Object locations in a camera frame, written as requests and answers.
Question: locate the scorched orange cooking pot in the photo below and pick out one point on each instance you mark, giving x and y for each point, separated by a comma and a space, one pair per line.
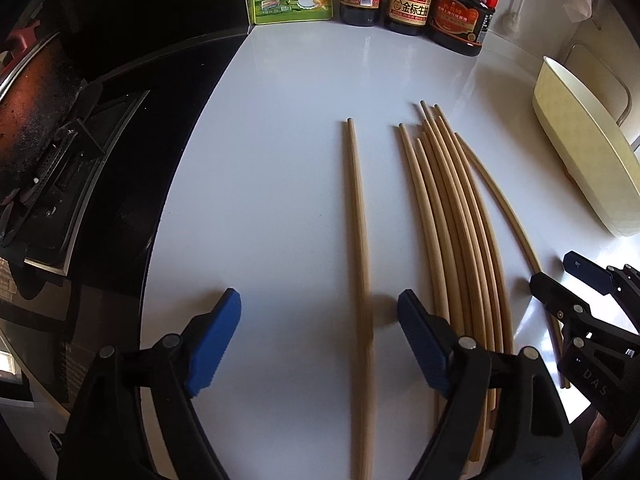
30, 125

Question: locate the black stove pot grate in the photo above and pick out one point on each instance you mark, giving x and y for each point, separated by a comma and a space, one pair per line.
75, 150

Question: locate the white metal rack frame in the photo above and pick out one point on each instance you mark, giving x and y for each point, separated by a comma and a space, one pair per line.
622, 95

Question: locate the person's right hand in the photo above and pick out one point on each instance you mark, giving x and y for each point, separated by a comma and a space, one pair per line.
597, 432

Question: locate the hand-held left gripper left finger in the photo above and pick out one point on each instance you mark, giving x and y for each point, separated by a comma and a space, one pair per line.
215, 340

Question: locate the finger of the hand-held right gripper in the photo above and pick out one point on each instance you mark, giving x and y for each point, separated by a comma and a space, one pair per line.
585, 270
550, 292

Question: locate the black glass gas stove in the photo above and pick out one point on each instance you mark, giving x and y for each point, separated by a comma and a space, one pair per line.
165, 125

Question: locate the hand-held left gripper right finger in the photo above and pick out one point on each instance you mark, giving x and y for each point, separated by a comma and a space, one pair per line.
425, 340

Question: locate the glass pot lid red knob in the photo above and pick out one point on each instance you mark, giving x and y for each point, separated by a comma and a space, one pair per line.
20, 45

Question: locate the pile of wooden chopsticks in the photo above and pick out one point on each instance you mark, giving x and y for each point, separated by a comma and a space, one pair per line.
460, 240

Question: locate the cream plastic utensil holder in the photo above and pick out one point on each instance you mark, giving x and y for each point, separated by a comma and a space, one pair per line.
590, 160

